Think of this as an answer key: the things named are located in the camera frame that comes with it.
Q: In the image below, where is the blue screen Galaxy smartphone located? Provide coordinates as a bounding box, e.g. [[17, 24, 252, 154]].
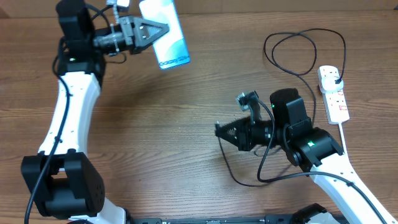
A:
[[139, 0, 190, 70]]

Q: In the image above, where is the black USB charging cable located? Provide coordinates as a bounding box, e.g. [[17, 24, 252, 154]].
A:
[[215, 28, 347, 188]]

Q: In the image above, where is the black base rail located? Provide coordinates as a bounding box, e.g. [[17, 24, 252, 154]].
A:
[[124, 213, 352, 224]]

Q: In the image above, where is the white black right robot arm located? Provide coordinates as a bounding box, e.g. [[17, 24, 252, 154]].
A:
[[215, 88, 397, 223]]

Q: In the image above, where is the white charger plug adapter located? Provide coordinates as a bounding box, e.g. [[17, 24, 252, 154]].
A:
[[319, 77, 344, 94]]

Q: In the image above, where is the white power strip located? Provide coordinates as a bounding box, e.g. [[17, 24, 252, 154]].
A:
[[317, 65, 349, 124]]

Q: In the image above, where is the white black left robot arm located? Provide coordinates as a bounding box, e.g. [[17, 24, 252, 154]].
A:
[[21, 1, 169, 223]]

